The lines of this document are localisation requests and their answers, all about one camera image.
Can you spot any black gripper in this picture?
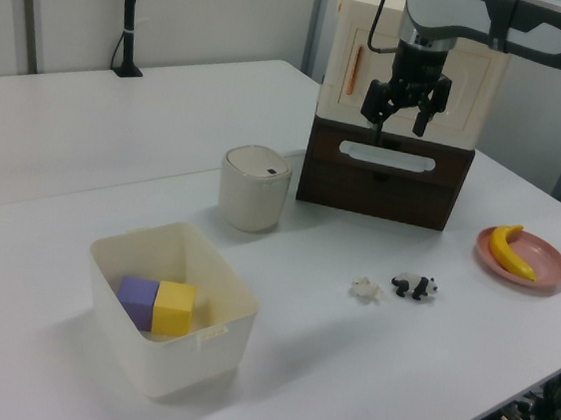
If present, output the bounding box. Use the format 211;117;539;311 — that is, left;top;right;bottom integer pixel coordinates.
357;36;457;153

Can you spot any beige trash can lid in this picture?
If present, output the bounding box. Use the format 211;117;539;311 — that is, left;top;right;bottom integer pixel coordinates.
224;144;292;183

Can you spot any beige trash can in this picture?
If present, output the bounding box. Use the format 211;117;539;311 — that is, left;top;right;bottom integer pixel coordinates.
215;142;295;236

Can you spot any orange latch strip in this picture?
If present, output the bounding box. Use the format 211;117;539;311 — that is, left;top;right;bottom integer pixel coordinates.
344;43;366;98

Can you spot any cream plastic storage box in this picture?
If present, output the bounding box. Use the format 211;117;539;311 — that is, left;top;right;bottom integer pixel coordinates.
312;0;519;155

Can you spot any dark brown wooden drawer cabinet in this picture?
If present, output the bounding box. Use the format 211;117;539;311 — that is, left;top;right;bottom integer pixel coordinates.
293;115;479;234

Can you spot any yellow banana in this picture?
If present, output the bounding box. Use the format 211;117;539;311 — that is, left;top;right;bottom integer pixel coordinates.
484;221;544;283

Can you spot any panda toy figure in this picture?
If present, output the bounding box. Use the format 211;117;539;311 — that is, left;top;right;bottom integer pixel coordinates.
388;270;441;303

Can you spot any crumpled white paper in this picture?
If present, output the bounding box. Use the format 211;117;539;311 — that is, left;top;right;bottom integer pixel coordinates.
348;273;384;303

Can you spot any pink plate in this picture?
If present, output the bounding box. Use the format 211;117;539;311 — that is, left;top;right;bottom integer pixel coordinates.
470;223;561;299

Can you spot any yellow foam cube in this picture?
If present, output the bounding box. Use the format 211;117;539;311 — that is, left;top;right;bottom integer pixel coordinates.
149;279;200;339

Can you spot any purple foam cube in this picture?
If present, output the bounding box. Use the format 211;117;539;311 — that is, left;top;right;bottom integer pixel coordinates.
113;274;162;333

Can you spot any white plastic bin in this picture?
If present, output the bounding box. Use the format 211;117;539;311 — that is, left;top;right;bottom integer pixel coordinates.
74;212;269;409

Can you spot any white recessed drawer handle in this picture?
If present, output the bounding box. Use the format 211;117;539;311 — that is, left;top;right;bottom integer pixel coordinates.
336;138;439;176

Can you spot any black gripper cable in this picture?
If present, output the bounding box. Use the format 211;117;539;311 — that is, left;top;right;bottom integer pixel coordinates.
364;0;405;56

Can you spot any black camera stand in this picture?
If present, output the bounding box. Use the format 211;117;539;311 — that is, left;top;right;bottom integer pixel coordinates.
111;0;152;80

